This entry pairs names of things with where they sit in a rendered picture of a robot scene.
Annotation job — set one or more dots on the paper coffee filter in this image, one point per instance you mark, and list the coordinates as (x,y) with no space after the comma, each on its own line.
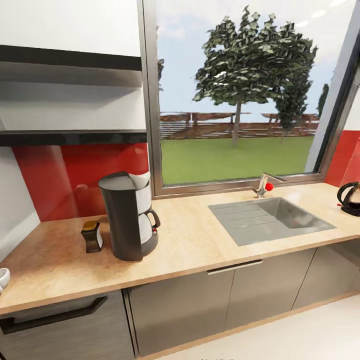
(140,181)

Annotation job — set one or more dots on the electric kettle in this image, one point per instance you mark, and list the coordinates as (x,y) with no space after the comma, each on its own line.
(351,202)

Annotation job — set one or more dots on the countertop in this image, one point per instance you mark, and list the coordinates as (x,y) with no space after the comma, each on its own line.
(51,264)

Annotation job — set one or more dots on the coffee maker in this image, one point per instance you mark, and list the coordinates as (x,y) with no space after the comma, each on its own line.
(132,233)

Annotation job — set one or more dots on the fixed window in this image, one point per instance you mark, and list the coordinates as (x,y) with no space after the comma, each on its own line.
(236,88)

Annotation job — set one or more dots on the bottle of coffee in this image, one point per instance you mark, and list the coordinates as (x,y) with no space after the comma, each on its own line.
(91,234)

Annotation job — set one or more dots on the dishwasher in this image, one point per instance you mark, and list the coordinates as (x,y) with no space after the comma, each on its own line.
(92,327)

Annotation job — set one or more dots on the cabinet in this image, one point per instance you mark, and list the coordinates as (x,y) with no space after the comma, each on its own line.
(175,311)

